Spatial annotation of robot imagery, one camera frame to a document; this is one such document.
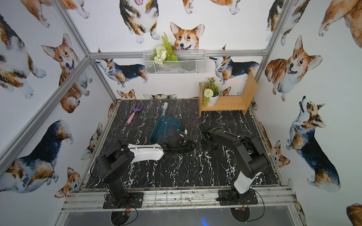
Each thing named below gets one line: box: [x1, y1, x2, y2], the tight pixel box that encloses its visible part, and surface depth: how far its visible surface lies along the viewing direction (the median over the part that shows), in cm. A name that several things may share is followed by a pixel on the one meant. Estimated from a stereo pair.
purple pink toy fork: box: [126, 102, 144, 124], surface depth 117 cm
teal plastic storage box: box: [148, 115, 181, 145], surface depth 105 cm
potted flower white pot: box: [201, 76, 221, 108], surface depth 100 cm
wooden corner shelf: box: [198, 72, 259, 117], surface depth 110 cm
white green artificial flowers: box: [151, 32, 179, 65], surface depth 82 cm
